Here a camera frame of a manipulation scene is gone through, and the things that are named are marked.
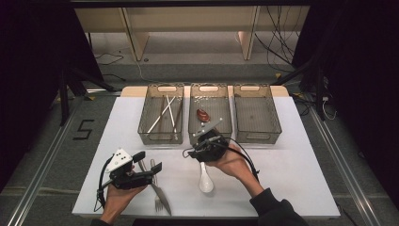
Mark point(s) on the brown wooden spoon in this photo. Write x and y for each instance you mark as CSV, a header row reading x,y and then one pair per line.
x,y
203,115

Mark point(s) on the metal fork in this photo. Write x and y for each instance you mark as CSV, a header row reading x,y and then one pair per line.
x,y
159,202

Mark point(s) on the person's right hand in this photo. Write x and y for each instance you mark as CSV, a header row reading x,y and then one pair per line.
x,y
233,164

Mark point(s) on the dark curtain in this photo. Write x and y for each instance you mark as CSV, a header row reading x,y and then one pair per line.
x,y
28,78
363,78

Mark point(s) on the gray transparent plastic bin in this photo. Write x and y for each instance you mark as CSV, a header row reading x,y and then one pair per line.
x,y
156,138
219,108
256,121

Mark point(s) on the person's left hand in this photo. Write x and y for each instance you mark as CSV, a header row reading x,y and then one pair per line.
x,y
120,199

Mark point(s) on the metal knife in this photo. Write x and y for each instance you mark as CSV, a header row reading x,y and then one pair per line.
x,y
163,196

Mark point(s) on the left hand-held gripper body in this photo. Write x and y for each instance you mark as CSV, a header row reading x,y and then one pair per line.
x,y
125,175

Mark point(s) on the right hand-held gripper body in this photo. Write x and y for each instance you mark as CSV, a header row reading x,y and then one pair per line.
x,y
208,147

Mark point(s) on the light wooden desk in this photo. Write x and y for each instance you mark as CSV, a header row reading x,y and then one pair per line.
x,y
194,19

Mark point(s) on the aluminium floor rail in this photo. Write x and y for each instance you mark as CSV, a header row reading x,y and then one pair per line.
x,y
342,169
37,185

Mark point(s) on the white ceramic spoon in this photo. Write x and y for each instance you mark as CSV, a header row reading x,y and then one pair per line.
x,y
206,183

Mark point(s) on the black metal stand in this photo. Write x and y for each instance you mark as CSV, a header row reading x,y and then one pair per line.
x,y
64,94
318,88

